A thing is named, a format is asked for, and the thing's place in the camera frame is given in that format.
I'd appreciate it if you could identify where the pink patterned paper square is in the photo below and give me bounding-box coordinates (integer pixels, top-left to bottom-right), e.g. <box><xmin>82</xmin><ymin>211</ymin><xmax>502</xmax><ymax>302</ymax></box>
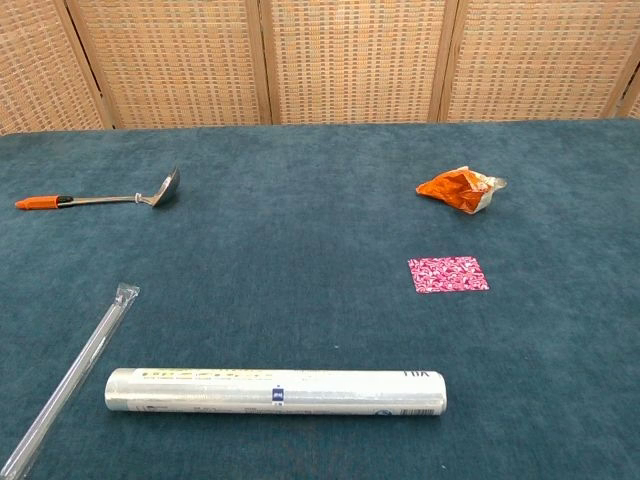
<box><xmin>407</xmin><ymin>256</ymin><xmax>490</xmax><ymax>296</ymax></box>

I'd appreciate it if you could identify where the teal felt table cloth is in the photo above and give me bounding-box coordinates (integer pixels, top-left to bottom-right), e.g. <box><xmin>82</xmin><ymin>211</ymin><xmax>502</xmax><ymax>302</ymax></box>
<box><xmin>0</xmin><ymin>117</ymin><xmax>640</xmax><ymax>480</ymax></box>

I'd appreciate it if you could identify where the crumpled orange snack wrapper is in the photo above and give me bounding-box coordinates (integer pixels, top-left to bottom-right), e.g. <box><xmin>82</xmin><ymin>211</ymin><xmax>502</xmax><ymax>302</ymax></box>
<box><xmin>415</xmin><ymin>166</ymin><xmax>509</xmax><ymax>216</ymax></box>

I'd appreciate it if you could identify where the white cling film roll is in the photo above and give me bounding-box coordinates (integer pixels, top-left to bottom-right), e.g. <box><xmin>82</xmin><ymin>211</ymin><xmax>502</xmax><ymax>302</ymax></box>
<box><xmin>103</xmin><ymin>367</ymin><xmax>449</xmax><ymax>419</ymax></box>

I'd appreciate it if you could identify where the woven bamboo screen panel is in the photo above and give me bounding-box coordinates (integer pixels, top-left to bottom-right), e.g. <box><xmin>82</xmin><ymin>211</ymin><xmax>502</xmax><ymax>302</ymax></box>
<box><xmin>257</xmin><ymin>0</ymin><xmax>459</xmax><ymax>126</ymax></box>
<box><xmin>612</xmin><ymin>64</ymin><xmax>640</xmax><ymax>121</ymax></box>
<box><xmin>437</xmin><ymin>0</ymin><xmax>640</xmax><ymax>124</ymax></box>
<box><xmin>0</xmin><ymin>0</ymin><xmax>114</xmax><ymax>136</ymax></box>
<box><xmin>64</xmin><ymin>0</ymin><xmax>274</xmax><ymax>130</ymax></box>

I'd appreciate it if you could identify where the long clear wrapped tube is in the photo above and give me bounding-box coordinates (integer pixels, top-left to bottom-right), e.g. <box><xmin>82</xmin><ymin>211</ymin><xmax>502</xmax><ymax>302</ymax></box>
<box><xmin>0</xmin><ymin>282</ymin><xmax>141</xmax><ymax>480</ymax></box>

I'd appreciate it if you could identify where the steel ladle orange handle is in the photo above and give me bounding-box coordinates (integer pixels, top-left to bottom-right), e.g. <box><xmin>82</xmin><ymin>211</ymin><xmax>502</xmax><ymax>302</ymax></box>
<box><xmin>14</xmin><ymin>166</ymin><xmax>181</xmax><ymax>211</ymax></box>

